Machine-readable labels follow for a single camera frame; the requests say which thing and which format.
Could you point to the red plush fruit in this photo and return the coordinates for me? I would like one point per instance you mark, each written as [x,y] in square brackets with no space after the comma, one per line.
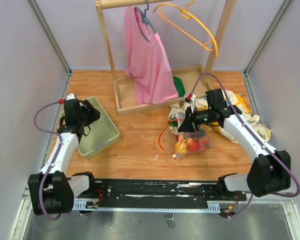
[204,143]

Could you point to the green cloth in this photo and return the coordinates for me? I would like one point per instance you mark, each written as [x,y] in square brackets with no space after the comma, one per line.
[178,83]

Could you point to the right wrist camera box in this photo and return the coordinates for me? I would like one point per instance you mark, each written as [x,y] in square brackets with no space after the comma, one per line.
[189,100]

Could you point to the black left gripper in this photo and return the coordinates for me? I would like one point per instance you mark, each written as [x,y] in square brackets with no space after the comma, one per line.
[93,114]

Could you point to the wooden clothes rack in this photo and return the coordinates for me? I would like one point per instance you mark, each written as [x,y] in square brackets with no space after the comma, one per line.
[124,92]

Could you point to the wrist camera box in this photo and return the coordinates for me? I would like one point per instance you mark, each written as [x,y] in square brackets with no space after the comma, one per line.
[189,100]
[71,96]

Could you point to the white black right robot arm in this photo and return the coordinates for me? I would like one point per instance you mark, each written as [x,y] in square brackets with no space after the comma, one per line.
[269,171]

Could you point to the light green plastic basket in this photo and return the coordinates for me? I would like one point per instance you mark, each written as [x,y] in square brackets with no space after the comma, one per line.
[103,134]

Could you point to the yellow plush fruit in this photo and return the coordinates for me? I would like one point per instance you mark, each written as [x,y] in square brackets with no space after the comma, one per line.
[181,147]

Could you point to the clear zip top bag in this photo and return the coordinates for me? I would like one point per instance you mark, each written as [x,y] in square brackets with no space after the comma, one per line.
[174,121]

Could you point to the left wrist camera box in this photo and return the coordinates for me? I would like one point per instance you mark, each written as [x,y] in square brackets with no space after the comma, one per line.
[71,96]

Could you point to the grey clothes hanger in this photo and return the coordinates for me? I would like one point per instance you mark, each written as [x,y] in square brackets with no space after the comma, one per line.
[145,20]

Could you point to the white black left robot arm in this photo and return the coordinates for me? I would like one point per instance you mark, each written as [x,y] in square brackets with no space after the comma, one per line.
[51,192]

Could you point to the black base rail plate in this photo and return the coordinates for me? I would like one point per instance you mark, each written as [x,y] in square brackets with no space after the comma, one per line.
[206,190]

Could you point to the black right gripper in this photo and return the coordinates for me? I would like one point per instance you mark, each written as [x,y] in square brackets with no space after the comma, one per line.
[187,126]

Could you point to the pink t-shirt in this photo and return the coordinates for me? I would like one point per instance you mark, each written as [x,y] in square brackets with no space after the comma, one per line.
[147,62]

